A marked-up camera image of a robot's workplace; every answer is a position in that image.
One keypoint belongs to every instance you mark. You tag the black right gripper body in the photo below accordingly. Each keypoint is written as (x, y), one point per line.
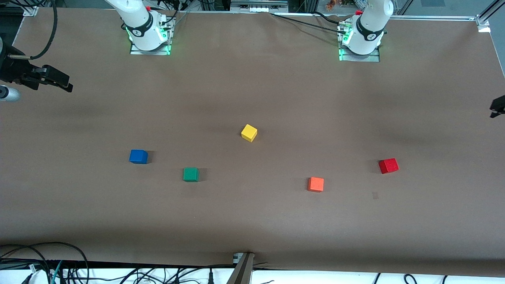
(12, 70)

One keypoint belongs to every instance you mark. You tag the red block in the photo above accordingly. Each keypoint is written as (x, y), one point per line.
(388, 166)

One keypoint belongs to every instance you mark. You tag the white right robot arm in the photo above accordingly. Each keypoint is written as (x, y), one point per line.
(142, 31)

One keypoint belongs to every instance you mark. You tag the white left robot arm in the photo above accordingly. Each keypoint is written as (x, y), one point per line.
(367, 35)

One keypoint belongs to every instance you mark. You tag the blue block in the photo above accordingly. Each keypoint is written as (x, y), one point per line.
(138, 156)

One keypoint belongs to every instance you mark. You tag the green block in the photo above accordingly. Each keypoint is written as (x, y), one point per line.
(191, 174)

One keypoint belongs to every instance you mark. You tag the orange block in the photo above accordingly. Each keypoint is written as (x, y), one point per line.
(315, 184)

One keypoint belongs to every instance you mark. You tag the yellow block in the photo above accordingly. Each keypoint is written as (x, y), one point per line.
(249, 133)

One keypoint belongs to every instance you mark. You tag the grey power strip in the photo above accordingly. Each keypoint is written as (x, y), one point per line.
(258, 6)

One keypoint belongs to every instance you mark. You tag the aluminium frame corner bracket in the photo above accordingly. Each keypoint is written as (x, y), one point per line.
(30, 11)
(483, 23)

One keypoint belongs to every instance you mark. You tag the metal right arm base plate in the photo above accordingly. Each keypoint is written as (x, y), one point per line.
(136, 51)

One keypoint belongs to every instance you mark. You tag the aluminium frame post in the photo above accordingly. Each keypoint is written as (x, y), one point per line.
(241, 272)

